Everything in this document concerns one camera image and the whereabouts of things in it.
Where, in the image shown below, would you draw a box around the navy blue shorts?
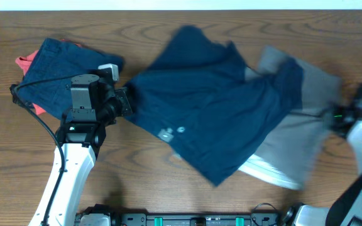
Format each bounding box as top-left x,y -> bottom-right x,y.
126,26 -> 304,185

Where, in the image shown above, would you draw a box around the grey shorts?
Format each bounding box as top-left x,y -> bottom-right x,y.
238,60 -> 341,190

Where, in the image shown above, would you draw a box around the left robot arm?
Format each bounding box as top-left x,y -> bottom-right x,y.
30,74 -> 133,225

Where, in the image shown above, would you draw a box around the folded navy shorts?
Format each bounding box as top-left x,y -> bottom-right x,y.
16,37 -> 125,122

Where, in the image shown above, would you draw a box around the folded black striped garment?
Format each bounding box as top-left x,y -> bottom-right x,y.
9,84 -> 34,109

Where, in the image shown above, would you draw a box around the folded red garment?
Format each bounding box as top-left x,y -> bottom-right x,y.
14,40 -> 83,116

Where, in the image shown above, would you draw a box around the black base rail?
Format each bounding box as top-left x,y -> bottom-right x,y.
74,204 -> 291,226

